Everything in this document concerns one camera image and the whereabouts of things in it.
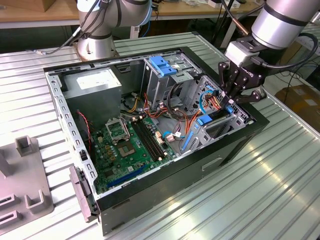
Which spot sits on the wooden desk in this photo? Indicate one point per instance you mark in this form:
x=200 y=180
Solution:
x=25 y=15

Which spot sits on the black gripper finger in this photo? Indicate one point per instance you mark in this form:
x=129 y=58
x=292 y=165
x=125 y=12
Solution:
x=253 y=96
x=235 y=82

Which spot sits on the grey metal drive cage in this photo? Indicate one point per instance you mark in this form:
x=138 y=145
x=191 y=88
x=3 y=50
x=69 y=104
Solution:
x=155 y=87

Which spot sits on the blue plastic drive latch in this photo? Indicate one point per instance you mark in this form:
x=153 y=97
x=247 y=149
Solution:
x=160 y=65

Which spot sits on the CPU socket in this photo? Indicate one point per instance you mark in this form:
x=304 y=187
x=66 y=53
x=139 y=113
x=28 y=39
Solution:
x=126 y=150

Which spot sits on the black open PC case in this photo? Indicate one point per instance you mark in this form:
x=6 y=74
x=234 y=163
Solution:
x=175 y=185

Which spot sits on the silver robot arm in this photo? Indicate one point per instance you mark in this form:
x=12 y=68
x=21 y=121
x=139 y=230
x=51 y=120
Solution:
x=277 y=27

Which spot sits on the green motherboard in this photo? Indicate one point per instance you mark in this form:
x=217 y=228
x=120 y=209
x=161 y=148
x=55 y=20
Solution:
x=120 y=167

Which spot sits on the black RAM slot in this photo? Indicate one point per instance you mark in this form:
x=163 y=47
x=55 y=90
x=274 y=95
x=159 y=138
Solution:
x=153 y=137
x=150 y=138
x=147 y=139
x=144 y=140

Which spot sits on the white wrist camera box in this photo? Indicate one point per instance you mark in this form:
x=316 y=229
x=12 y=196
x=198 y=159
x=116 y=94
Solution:
x=236 y=52

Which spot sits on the square brown base plate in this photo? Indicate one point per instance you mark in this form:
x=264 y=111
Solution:
x=75 y=51

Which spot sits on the grey metal disk bay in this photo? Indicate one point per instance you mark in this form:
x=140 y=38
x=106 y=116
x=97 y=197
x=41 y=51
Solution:
x=220 y=131

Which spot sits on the grey case latch panel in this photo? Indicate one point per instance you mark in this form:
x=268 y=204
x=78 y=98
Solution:
x=80 y=192

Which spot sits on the large cardboard box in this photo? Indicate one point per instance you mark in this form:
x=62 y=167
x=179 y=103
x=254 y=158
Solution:
x=305 y=100

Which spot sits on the grey parts rack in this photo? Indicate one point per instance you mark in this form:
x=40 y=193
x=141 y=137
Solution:
x=25 y=175

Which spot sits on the black tripod stand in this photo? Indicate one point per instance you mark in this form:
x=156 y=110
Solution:
x=220 y=35

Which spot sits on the grey power supply unit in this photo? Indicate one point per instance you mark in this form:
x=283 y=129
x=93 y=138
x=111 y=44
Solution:
x=92 y=100

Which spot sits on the white cardboard box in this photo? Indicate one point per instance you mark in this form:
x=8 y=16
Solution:
x=217 y=3

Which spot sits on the blue expansion slot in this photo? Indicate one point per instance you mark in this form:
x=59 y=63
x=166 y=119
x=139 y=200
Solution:
x=125 y=177

